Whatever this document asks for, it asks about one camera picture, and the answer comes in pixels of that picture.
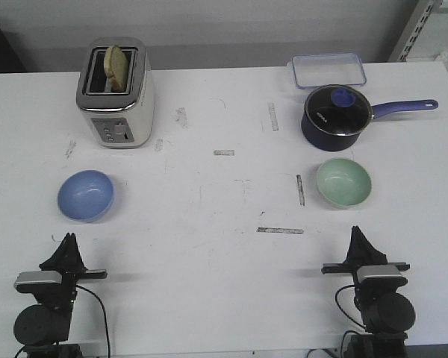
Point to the glass pot lid blue knob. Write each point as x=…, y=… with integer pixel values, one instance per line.
x=338, y=110

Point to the white silver toaster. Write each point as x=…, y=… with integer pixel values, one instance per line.
x=117, y=119

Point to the bread slice in toaster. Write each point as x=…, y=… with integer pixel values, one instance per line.
x=116, y=67

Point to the blue saucepan with handle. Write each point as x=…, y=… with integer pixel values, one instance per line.
x=329, y=142

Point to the clear plastic container blue rim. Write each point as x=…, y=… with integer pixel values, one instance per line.
x=316, y=70

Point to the green bowl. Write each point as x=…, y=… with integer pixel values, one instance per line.
x=343, y=182

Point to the grey metal shelf upright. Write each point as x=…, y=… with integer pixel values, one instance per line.
x=422, y=36

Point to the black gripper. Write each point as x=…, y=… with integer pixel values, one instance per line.
x=368, y=253
x=63, y=297

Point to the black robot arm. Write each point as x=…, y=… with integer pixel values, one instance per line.
x=386, y=315
x=43, y=328

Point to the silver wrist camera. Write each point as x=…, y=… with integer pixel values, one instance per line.
x=37, y=281
x=376, y=272

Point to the blue bowl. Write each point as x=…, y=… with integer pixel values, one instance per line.
x=86, y=196

